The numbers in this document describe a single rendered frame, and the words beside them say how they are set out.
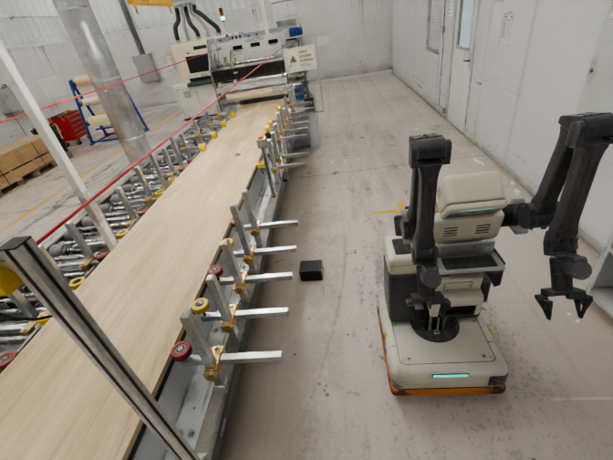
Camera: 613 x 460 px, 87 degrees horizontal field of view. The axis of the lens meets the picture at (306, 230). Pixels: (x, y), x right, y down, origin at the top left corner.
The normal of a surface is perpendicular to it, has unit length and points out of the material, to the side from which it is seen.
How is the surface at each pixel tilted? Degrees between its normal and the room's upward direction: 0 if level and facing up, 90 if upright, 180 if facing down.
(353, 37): 90
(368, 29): 90
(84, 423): 0
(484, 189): 42
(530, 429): 0
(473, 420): 0
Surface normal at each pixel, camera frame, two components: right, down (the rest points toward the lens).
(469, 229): -0.04, 0.67
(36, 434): -0.15, -0.83
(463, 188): -0.15, -0.23
